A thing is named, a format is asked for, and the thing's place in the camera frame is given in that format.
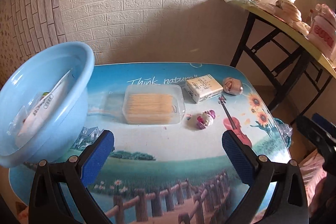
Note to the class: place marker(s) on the clear blue plastic bag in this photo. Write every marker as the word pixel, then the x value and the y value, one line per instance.
pixel 285 130

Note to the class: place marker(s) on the white packet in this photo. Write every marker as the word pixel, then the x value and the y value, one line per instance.
pixel 44 109

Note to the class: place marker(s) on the green white cylindrical bottle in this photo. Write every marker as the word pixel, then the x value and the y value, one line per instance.
pixel 45 94

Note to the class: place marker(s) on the small tan round toy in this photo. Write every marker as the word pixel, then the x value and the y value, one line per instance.
pixel 232 86

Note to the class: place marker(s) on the bag of bread buns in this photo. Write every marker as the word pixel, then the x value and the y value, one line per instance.
pixel 289 13

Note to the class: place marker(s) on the pink white figurine toy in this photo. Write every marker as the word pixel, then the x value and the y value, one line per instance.
pixel 206 119

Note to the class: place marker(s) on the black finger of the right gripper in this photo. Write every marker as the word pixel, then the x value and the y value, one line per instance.
pixel 319 131

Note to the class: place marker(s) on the small tissue pack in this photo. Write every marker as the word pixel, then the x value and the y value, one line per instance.
pixel 203 88

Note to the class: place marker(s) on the clear box of toothpicks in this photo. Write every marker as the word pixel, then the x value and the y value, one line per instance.
pixel 153 104

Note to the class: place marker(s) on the yellow folding side table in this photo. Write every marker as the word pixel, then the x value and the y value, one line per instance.
pixel 305 60

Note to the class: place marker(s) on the light blue plastic basin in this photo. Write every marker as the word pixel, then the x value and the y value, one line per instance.
pixel 24 88

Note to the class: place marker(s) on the clear plastic snack bag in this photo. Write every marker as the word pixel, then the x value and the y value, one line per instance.
pixel 18 121

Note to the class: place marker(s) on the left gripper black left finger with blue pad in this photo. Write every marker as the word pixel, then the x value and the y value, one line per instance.
pixel 47 203

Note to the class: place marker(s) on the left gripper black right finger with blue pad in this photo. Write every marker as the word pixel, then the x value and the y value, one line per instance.
pixel 288 203

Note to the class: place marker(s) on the pink white wipes package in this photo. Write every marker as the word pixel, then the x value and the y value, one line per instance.
pixel 322 31

